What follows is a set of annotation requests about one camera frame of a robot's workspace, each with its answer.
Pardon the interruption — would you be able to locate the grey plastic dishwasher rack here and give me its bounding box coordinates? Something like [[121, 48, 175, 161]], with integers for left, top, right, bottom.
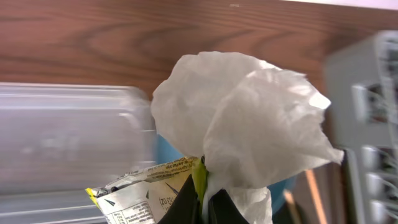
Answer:
[[325, 30, 397, 223]]

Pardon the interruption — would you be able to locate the white napkin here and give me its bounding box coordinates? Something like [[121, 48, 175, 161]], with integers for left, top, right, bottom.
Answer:
[[151, 52, 344, 223]]

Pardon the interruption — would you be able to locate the dark blue bowl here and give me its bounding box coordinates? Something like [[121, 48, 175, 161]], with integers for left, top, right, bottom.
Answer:
[[156, 134, 296, 215]]

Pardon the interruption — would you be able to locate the wooden chopstick left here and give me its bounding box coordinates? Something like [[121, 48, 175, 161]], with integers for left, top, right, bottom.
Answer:
[[283, 190, 302, 224]]

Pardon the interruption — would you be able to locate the yellow white snack wrapper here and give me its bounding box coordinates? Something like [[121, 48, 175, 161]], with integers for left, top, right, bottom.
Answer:
[[85, 157, 208, 224]]

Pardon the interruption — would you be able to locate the wooden chopstick right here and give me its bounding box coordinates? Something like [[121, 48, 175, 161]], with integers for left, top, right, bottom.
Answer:
[[305, 170, 328, 224]]

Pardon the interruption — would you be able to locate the wooden chopstick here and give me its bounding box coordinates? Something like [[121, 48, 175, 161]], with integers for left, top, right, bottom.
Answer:
[[305, 170, 328, 224], [283, 190, 302, 224]]

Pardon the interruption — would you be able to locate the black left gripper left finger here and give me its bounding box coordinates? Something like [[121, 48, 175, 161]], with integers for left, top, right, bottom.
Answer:
[[158, 175, 201, 224]]

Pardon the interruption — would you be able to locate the clear plastic bin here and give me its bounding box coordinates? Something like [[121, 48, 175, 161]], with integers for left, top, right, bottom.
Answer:
[[1, 83, 156, 223]]

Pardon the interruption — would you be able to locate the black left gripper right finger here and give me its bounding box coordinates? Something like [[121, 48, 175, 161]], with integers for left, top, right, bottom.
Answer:
[[208, 189, 249, 224]]

